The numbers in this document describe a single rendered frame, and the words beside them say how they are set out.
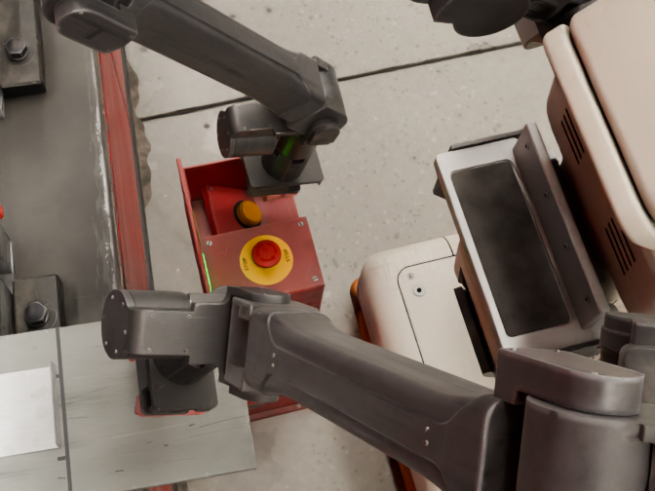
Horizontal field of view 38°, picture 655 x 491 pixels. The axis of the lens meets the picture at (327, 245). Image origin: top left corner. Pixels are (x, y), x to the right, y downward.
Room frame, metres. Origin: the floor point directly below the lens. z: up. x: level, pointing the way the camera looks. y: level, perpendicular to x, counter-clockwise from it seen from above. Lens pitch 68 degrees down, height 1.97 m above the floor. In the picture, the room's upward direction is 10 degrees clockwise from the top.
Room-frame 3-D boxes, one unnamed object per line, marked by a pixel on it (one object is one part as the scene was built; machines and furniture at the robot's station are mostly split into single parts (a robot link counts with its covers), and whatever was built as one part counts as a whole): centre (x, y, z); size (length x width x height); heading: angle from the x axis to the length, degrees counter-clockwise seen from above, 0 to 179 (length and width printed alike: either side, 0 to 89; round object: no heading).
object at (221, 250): (0.50, 0.11, 0.75); 0.20 x 0.16 x 0.18; 24
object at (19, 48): (0.63, 0.44, 0.91); 0.03 x 0.03 x 0.02
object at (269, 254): (0.46, 0.08, 0.79); 0.04 x 0.04 x 0.04
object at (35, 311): (0.29, 0.32, 0.91); 0.03 x 0.03 x 0.02
